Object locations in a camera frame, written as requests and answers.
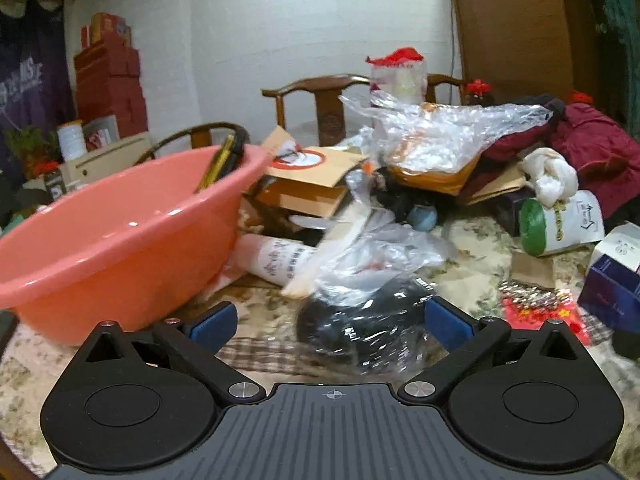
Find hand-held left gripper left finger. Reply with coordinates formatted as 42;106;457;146
75;301;266;406

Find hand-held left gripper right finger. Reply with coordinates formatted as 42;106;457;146
397;296;588;403

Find clear bag with black item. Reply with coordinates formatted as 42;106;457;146
295;207;459;367

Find pink plastic basin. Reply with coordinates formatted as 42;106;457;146
0;146;271;347

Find floral cloth covered desktop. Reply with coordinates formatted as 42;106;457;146
0;200;640;480

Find white printed bottle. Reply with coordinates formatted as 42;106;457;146
234;234;327;289

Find red card of silver beads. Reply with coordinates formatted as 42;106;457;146
497;280;592;347

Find brown cardboard piece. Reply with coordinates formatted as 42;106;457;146
509;251;557;291

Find small teal pot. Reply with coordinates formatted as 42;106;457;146
405;205;439;232

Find white canister with green lid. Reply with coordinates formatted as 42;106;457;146
518;190;606;259

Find black and yellow tool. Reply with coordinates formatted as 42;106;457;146
193;127;254;194

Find dark blue box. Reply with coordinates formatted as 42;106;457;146
577;255;640;332

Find knotted white cloth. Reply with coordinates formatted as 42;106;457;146
517;147;579;209

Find cardboard box with red circle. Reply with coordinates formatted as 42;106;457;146
242;126;372;222

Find bubble wrap bag with orange box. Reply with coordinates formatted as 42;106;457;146
339;91;552;197

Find round-back wooden chair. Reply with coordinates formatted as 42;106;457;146
132;121;252;167

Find white box with purple stripe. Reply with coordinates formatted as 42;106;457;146
589;222;640;277

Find black and maroon garment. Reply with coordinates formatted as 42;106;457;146
479;92;567;172

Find beige box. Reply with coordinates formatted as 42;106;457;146
60;132;154;197

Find small dark jar with label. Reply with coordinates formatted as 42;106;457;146
43;167;66;204

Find dark jar with red lid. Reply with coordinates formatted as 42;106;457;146
464;79;494;107

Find white jar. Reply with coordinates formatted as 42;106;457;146
55;120;87;164

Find maroon jacket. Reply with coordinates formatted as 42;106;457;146
549;102;640;222

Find plastic jar with red lid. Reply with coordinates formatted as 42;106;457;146
367;47;429;107

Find potted plant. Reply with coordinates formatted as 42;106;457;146
4;127;62;177

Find stack of red boxes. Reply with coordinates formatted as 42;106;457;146
73;12;150;134

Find purple banner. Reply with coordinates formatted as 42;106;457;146
0;0;76;182

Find teal hanging cloth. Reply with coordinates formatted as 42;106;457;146
599;0;640;137

